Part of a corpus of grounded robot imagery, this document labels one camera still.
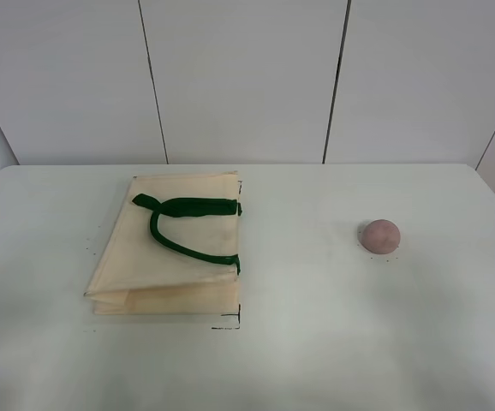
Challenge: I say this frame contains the cream linen bag green handles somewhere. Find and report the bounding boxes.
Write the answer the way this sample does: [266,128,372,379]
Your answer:
[84,171,241,315]

